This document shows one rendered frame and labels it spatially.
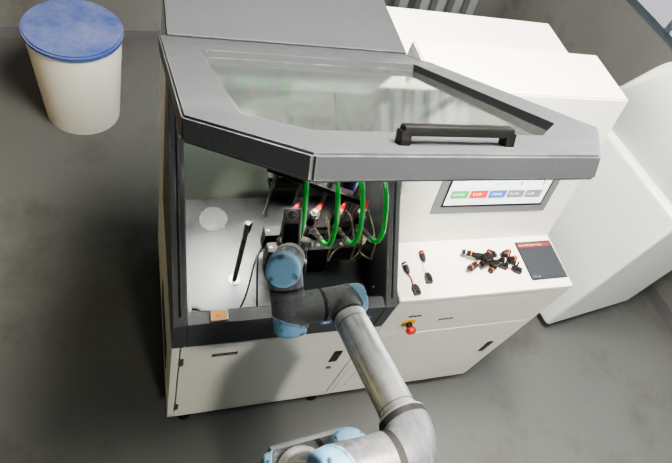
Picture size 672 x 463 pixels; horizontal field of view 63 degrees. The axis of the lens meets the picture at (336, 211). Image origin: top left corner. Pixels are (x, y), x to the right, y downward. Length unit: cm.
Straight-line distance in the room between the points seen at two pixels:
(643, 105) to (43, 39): 274
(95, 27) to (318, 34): 165
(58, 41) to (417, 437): 251
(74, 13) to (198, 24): 164
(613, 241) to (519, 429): 101
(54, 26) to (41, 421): 181
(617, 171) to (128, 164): 246
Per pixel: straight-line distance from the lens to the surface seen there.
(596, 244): 291
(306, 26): 170
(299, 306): 121
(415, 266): 188
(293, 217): 135
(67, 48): 298
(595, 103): 192
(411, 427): 104
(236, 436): 254
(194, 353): 184
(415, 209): 182
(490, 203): 196
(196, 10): 166
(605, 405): 337
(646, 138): 274
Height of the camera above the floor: 245
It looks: 51 degrees down
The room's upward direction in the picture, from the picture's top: 24 degrees clockwise
